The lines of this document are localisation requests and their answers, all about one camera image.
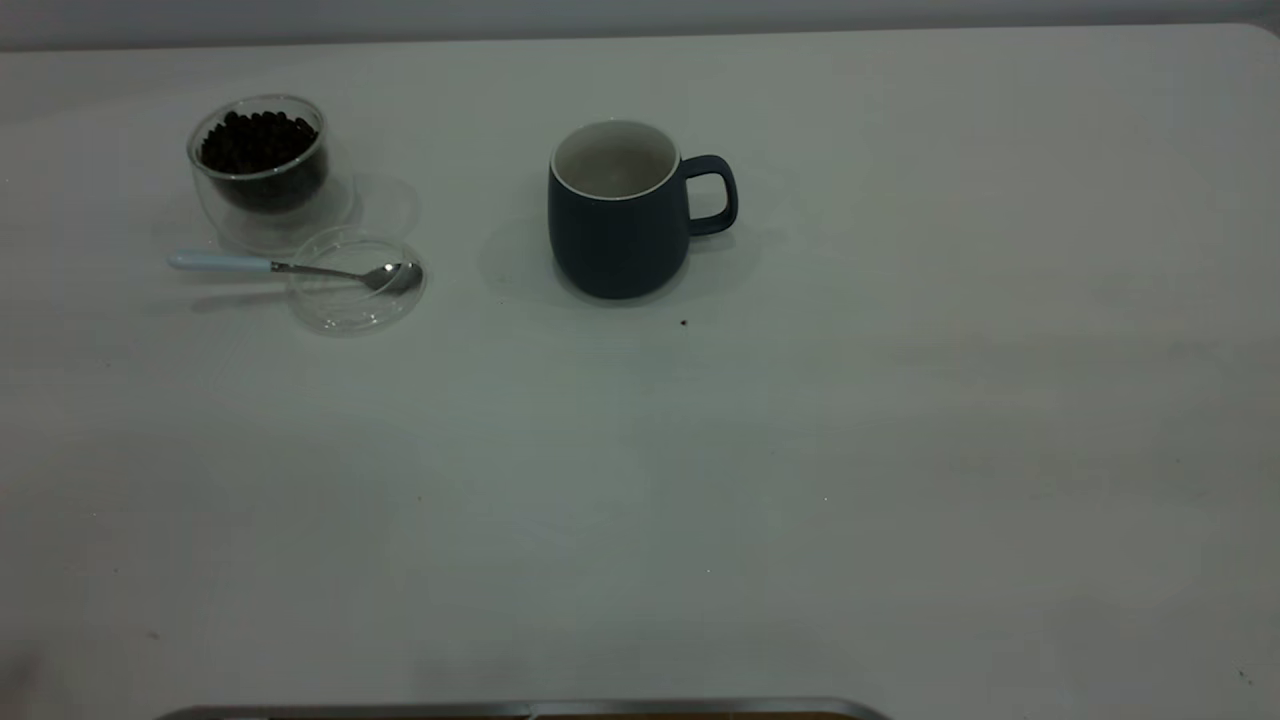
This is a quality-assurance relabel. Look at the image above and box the metal spoon pale blue handle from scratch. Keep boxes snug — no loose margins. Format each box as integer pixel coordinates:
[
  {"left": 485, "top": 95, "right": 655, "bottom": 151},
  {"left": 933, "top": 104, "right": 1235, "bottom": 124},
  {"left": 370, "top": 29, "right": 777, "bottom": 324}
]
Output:
[{"left": 167, "top": 250, "right": 424, "bottom": 297}]

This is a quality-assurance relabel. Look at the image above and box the grey-blue ceramic mug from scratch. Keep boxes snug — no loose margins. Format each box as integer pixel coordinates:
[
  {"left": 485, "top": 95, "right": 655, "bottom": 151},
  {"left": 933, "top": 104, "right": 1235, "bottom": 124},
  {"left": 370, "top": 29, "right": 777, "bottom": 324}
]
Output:
[{"left": 547, "top": 120, "right": 739, "bottom": 300}]

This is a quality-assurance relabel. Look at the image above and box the clear double-wall glass cup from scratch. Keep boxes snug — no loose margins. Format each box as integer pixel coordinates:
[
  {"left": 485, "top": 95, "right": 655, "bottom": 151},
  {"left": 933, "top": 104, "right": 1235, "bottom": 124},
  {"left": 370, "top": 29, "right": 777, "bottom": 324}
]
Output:
[{"left": 186, "top": 94, "right": 356, "bottom": 256}]

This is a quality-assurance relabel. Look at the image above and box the coffee bean pile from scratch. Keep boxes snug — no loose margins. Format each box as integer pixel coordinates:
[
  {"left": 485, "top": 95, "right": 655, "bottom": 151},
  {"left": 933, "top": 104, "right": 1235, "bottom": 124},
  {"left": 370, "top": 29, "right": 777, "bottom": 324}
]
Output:
[{"left": 198, "top": 108, "right": 331, "bottom": 214}]

